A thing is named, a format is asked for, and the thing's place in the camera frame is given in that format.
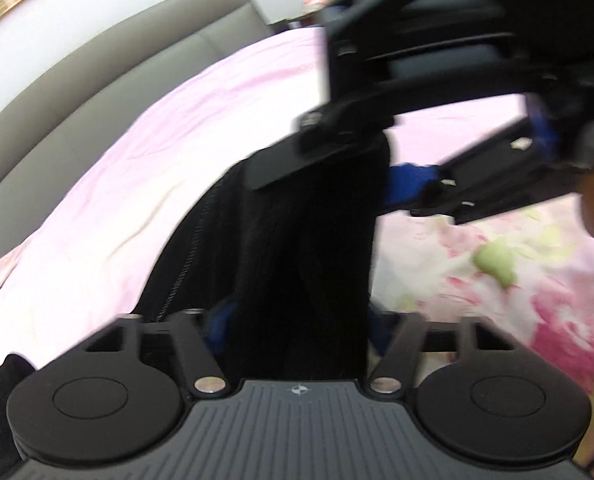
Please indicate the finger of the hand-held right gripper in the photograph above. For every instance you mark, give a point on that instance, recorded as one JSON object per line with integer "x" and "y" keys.
{"x": 409, "y": 182}
{"x": 322, "y": 150}

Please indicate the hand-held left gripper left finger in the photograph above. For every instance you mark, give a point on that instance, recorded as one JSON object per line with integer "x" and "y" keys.
{"x": 221, "y": 325}

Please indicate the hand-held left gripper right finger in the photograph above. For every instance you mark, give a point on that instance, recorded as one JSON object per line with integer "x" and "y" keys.
{"x": 379, "y": 330}

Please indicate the black pants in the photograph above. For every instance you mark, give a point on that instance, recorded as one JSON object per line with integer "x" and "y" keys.
{"x": 302, "y": 270}

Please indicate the floral printed quilt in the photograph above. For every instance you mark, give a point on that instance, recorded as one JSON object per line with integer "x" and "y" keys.
{"x": 517, "y": 285}

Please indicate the pink tissue pack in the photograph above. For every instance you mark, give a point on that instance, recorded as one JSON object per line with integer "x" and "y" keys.
{"x": 312, "y": 1}

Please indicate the pink bed sheet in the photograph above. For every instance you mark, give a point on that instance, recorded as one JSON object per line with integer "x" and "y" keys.
{"x": 127, "y": 175}

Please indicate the grey padded headboard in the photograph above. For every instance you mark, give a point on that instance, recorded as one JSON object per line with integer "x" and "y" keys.
{"x": 102, "y": 60}

